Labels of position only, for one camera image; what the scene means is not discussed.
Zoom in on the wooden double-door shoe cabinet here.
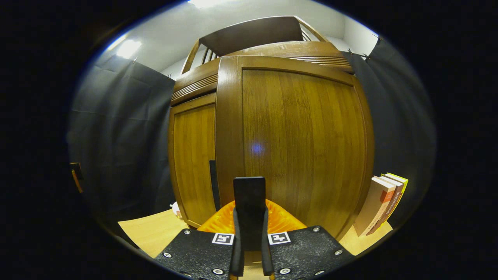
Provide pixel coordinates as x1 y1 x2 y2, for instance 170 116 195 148
168 16 355 230

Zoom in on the white book with orange label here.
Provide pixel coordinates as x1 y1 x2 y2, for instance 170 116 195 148
353 177 396 236

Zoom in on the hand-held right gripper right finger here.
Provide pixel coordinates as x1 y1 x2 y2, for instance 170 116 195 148
261 200 355 280

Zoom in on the wooden shoe cabinet door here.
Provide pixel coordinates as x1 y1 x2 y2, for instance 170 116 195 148
215 56 375 242
168 93 218 228

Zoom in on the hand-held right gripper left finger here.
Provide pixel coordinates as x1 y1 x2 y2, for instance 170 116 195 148
155 200 245 280

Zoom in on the white and red book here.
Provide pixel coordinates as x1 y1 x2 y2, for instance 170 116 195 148
366 175 404 235

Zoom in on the yellow book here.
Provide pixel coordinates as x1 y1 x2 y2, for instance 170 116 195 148
383 173 409 224

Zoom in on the small ceiling light panel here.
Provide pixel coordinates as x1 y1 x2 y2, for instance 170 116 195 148
116 39 142 60

